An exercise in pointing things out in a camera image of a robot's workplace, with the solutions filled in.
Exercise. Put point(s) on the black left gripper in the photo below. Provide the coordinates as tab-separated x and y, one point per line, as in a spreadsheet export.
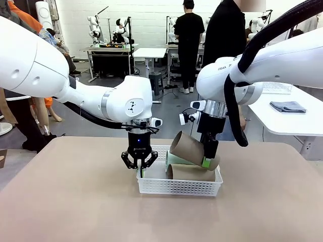
140	143

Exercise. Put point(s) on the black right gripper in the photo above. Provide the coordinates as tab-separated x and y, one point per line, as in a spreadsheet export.
212	126

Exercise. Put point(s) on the brown paper cup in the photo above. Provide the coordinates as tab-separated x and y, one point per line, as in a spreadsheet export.
191	174
186	148

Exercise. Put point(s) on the pale green cup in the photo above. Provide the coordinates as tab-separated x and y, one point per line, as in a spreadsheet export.
176	160

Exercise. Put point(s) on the white perforated plastic basket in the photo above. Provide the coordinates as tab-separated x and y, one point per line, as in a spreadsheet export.
176	187

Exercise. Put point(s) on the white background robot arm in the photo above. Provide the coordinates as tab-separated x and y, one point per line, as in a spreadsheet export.
172	27
122	29
257	25
94	30

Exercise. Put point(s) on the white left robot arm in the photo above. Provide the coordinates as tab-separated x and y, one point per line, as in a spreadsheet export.
30	63

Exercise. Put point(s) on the person's bare hand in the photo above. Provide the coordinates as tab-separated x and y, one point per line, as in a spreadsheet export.
244	123

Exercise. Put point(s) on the grey plastic stool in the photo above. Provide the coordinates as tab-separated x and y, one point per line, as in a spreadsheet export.
156	83

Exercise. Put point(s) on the white side table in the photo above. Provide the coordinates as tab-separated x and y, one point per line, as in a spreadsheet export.
290	121

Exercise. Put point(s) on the grey folded cloth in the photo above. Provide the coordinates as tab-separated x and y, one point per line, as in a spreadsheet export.
287	107

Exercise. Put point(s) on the standing person black t-shirt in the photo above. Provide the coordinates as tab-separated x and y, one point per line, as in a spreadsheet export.
189	45

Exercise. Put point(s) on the grey workbench black cabinet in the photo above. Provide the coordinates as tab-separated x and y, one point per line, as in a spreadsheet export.
111	63

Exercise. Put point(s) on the white height-adjustable desk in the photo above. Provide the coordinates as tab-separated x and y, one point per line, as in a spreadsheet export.
149	54

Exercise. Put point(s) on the person in black sweater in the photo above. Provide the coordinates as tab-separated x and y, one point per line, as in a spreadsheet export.
222	30

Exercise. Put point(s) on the person in dark green jacket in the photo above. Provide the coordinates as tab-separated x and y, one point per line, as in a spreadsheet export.
22	121

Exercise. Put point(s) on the seated person beige trousers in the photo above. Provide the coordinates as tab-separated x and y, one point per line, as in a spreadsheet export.
63	48

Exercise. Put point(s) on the brown cardboard piece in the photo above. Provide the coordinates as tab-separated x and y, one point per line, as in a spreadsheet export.
2	158

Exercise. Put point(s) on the white round stand base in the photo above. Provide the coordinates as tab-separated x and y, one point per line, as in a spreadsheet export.
5	129

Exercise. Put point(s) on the seated person black hoodie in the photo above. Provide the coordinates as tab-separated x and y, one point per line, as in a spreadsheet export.
297	33

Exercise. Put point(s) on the white tower air conditioner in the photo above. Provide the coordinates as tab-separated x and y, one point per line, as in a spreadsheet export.
45	17

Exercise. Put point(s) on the figure in orange jacket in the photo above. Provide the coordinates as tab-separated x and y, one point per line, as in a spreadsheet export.
22	13

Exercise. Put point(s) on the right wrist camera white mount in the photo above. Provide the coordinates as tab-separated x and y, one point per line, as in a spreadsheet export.
184	118

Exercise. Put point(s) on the grey workbench with frame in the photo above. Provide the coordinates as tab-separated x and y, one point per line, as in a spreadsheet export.
172	63

